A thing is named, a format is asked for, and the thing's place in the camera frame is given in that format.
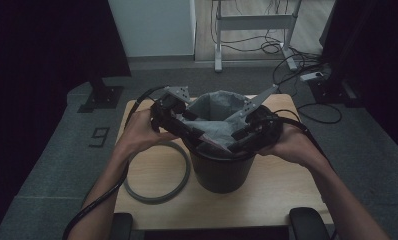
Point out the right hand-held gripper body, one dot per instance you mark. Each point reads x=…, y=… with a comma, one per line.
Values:
x=265, y=128

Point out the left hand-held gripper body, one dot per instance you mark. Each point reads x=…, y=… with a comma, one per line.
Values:
x=167, y=111

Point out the grey plastic trash bag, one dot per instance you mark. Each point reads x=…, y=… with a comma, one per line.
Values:
x=217, y=106

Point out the black plastic trash bin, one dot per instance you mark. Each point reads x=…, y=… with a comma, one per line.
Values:
x=220, y=176

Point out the person's right hand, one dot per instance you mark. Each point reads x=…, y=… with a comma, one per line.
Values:
x=293, y=146

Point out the person's left hand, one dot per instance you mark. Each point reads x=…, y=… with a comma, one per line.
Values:
x=137, y=133

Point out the black stand base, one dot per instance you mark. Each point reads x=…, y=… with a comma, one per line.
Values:
x=333, y=93
x=102, y=96

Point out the white power strip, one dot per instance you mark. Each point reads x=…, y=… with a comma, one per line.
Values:
x=311, y=76

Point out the white cabinet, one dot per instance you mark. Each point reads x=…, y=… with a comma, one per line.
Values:
x=153, y=26

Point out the black chair armrest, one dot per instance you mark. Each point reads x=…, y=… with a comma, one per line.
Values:
x=123, y=226
x=307, y=225

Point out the white metal stand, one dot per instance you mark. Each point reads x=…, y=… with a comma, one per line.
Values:
x=253, y=22

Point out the black curtain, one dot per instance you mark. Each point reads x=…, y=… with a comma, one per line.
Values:
x=377, y=50
x=37, y=50

